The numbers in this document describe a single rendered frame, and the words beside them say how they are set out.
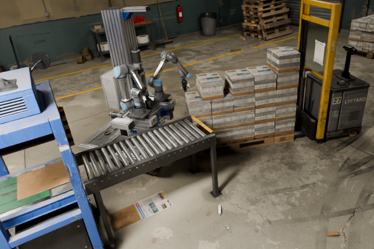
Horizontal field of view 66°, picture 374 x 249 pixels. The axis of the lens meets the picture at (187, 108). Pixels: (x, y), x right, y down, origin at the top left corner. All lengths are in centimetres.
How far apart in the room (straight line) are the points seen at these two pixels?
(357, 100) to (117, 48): 315
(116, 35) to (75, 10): 615
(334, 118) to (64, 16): 777
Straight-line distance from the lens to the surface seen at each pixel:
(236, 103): 382
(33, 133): 220
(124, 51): 357
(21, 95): 228
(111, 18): 357
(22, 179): 309
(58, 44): 971
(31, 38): 965
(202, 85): 361
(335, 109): 432
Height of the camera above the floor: 241
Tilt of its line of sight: 27 degrees down
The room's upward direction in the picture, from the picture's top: 6 degrees counter-clockwise
